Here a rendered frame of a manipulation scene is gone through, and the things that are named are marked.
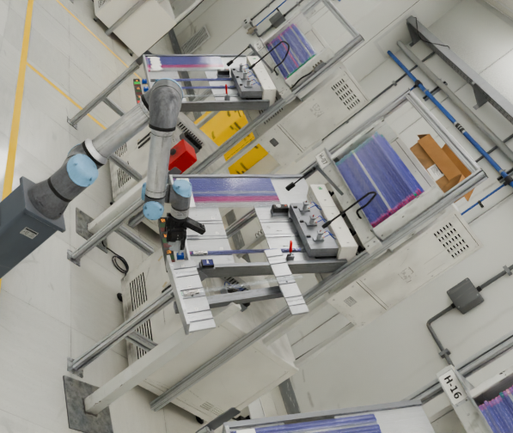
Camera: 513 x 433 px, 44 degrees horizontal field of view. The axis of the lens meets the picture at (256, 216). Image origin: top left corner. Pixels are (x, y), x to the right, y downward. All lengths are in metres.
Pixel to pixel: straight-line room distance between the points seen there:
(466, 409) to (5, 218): 1.74
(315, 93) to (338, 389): 1.96
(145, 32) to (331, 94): 3.48
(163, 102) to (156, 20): 4.90
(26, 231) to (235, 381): 1.37
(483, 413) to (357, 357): 2.29
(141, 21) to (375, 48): 2.54
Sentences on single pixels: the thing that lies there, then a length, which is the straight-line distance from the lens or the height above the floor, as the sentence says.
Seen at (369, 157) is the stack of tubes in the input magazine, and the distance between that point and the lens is 3.10.
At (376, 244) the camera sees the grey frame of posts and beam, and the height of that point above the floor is 1.36.
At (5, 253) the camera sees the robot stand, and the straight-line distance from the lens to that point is 2.54.
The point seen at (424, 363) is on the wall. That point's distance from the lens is 4.21.
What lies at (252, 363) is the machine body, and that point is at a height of 0.50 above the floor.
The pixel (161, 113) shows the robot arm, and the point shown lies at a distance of 2.26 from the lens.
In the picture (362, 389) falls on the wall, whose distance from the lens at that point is 4.35.
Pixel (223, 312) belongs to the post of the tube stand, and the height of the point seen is 0.77.
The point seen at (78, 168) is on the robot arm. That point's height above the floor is 0.77.
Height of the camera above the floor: 1.69
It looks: 14 degrees down
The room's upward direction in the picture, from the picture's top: 53 degrees clockwise
